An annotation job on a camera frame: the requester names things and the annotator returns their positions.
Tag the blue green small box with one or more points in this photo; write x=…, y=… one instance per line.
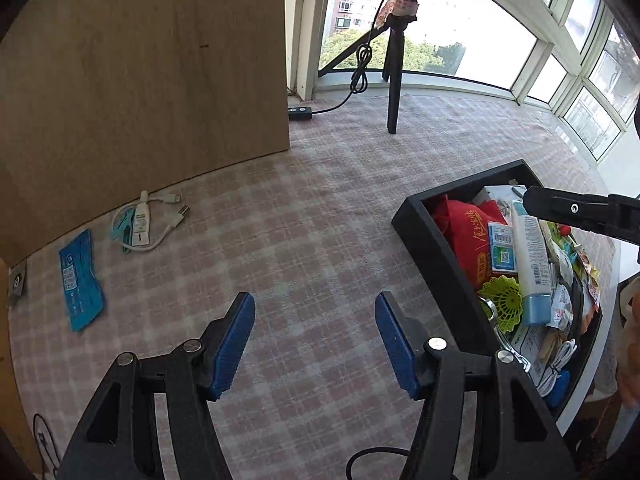
x=502, y=250

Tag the small white tube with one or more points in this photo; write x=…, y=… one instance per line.
x=141, y=220

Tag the blue flat packet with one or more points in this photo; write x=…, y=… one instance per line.
x=82, y=280

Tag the teal small packet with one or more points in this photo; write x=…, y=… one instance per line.
x=120, y=227

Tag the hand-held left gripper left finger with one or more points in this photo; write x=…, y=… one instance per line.
x=230, y=350

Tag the black storage box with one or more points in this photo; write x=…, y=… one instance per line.
x=440, y=260

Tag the yellow-green plastic shuttlecock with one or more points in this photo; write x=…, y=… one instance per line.
x=502, y=302

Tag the white paper packet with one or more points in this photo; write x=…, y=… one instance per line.
x=500, y=195

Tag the large white blue-capped tube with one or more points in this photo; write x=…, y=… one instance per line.
x=530, y=255

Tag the upright light wooden board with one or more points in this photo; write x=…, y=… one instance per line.
x=150, y=85

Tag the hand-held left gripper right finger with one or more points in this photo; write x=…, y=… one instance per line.
x=395, y=345

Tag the white window frame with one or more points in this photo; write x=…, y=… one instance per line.
x=310, y=35

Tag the grey metal bracket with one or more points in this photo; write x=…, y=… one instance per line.
x=17, y=285

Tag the red bag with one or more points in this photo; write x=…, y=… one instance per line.
x=465, y=240

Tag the black tripod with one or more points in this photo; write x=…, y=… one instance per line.
x=393, y=85

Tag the white printed packet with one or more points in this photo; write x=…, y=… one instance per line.
x=525, y=345

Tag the pink plaid desktop cloth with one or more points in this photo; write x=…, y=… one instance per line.
x=325, y=200

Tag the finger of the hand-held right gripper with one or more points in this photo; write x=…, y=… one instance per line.
x=570, y=207

